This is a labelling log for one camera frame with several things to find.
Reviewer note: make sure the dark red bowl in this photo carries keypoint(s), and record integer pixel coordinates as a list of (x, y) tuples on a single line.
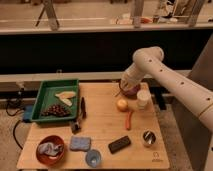
[(132, 92)]

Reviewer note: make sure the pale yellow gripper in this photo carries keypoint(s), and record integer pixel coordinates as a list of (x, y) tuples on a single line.
[(126, 86)]

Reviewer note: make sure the small metal cup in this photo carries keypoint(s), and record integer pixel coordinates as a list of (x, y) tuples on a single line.
[(149, 138)]

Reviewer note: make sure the green plastic tray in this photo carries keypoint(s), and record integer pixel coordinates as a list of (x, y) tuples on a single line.
[(46, 98)]

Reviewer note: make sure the blue power box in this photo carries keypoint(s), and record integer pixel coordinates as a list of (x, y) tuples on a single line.
[(27, 114)]

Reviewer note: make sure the blue grey cloth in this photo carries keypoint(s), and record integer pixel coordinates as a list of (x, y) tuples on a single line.
[(50, 149)]

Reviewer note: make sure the lower banana slice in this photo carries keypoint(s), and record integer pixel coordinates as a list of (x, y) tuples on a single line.
[(67, 102)]

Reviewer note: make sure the black rectangular block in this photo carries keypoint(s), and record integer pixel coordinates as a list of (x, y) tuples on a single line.
[(119, 144)]

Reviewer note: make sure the upper banana slice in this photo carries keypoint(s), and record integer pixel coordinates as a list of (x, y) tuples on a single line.
[(66, 94)]

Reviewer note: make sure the banana slice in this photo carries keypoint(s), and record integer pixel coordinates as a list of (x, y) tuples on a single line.
[(67, 102), (66, 94)]

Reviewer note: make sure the dark grapes bunch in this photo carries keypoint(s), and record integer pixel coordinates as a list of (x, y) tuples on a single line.
[(55, 110)]

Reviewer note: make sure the blue glass cup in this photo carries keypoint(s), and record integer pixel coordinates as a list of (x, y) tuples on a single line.
[(93, 158)]

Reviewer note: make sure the orange bowl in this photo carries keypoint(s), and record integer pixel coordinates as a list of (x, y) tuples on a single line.
[(48, 160)]

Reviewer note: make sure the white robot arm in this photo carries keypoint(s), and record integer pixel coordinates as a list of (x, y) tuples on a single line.
[(193, 96)]

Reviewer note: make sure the dark marker pen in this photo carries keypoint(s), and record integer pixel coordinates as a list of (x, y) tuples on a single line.
[(83, 108)]

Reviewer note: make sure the white plastic cup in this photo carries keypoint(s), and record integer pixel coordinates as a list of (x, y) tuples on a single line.
[(143, 97)]

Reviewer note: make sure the orange carrot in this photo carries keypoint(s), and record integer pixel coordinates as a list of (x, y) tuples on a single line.
[(128, 120)]

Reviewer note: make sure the blue sponge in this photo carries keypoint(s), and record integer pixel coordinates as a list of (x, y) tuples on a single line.
[(80, 143)]

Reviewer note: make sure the small dark clip tool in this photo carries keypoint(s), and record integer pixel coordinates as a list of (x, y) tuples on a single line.
[(75, 125)]

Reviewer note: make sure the yellow apple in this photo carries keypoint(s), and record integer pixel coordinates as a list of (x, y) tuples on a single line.
[(122, 105)]

